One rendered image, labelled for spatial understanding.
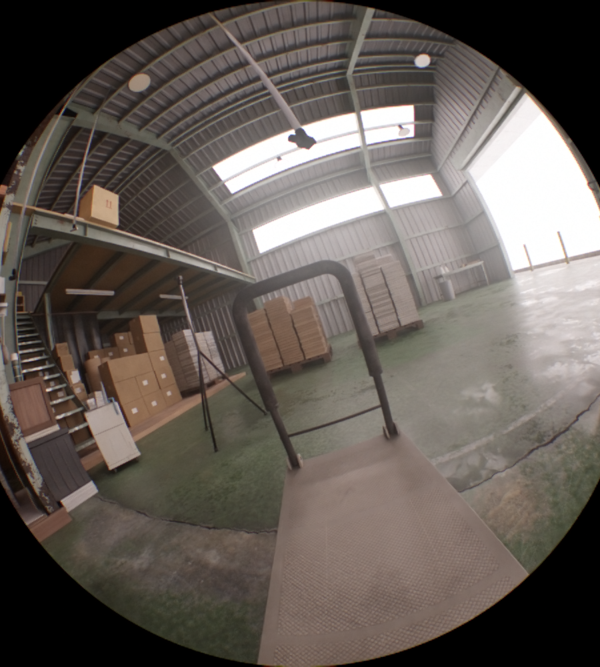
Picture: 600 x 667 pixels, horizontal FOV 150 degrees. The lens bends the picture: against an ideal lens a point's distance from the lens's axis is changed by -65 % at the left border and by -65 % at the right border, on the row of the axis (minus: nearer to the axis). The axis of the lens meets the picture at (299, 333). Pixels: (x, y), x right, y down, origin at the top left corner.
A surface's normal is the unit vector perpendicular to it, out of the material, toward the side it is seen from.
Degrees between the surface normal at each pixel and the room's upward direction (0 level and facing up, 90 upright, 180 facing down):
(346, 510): 0
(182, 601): 0
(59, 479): 90
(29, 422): 90
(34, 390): 90
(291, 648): 0
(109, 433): 90
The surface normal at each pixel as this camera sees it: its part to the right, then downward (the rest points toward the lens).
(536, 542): -0.33, -0.95
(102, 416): 0.80, -0.26
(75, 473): 0.93, -0.31
